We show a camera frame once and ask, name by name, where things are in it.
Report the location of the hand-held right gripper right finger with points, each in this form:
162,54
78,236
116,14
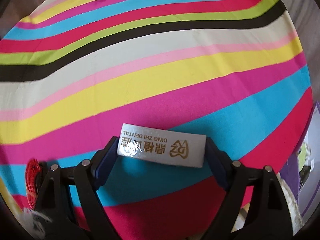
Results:
217,165

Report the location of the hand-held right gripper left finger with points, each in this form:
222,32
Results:
105,162

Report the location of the long white gold-print box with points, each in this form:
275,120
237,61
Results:
160,142

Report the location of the purple cardboard box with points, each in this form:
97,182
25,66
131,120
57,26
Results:
287,177

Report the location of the rainbow spring toy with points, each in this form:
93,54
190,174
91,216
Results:
31,180

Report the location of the green round scrub pad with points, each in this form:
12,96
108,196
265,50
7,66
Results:
303,153

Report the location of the rainbow striped cushion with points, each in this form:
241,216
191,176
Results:
150,80

